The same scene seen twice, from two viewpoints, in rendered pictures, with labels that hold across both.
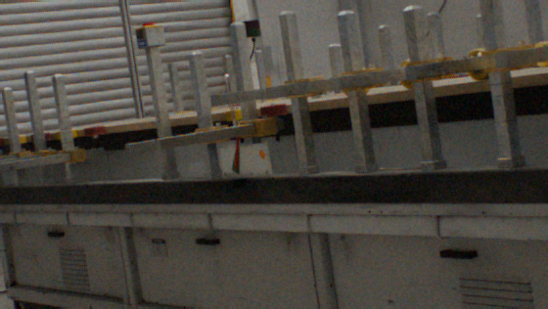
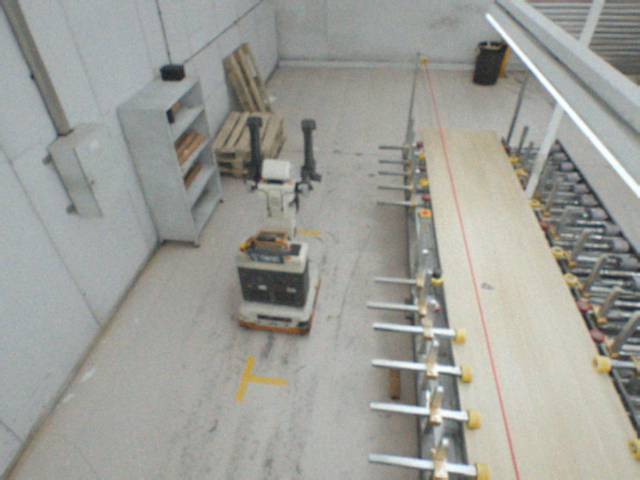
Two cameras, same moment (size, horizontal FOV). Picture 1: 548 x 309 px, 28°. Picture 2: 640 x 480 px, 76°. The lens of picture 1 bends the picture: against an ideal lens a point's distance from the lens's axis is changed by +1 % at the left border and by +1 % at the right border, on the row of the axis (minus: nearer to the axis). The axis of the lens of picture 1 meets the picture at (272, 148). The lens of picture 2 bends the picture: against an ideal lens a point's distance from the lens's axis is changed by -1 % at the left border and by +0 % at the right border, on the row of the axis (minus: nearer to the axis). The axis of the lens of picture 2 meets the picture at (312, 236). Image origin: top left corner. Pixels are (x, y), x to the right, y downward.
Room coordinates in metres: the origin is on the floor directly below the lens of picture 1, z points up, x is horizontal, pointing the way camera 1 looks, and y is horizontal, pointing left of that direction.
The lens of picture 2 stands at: (1.60, -0.72, 2.90)
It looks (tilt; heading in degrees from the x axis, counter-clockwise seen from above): 39 degrees down; 45
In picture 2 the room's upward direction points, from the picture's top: 2 degrees counter-clockwise
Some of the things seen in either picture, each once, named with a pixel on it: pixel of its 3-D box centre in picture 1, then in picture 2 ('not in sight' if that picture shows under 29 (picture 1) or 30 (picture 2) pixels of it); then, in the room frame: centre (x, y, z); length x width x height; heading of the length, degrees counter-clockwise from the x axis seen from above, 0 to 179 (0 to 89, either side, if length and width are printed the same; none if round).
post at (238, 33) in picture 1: (248, 101); (423, 296); (3.35, 0.05, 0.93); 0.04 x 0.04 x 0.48; 36
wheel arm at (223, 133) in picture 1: (221, 134); (400, 308); (3.23, 0.14, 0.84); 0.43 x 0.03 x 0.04; 126
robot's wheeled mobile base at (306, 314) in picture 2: not in sight; (281, 294); (3.18, 1.30, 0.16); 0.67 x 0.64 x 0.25; 35
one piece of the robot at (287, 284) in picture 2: not in sight; (275, 266); (3.11, 1.25, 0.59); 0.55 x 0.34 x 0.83; 125
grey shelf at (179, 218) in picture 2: not in sight; (179, 163); (3.36, 3.03, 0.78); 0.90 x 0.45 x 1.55; 36
